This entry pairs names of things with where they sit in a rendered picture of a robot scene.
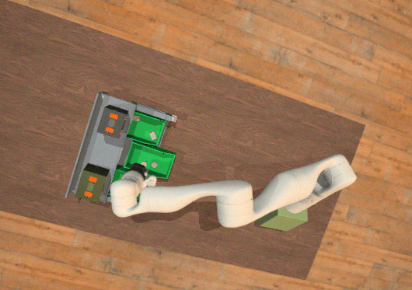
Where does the dark grey case with orange latches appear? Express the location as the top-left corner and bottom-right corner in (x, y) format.
(97, 105), (128, 138)

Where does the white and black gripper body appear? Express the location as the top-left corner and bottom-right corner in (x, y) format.
(121, 163), (157, 190)

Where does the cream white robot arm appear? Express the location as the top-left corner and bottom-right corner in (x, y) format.
(110, 154), (357, 228)

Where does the olive green tool case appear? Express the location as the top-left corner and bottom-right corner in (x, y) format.
(75, 163), (110, 203)

